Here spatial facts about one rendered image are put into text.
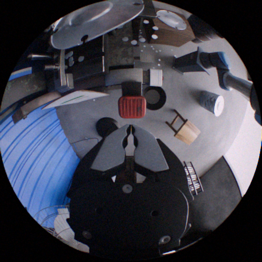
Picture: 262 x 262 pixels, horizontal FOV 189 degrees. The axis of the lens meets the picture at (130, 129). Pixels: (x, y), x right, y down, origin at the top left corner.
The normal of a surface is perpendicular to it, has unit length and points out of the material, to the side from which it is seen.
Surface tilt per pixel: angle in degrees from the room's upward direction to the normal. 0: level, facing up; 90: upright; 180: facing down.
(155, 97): 0
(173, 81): 0
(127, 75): 0
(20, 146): 90
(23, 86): 90
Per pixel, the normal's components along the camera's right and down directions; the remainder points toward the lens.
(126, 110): -0.03, 0.54
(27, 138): 1.00, -0.01
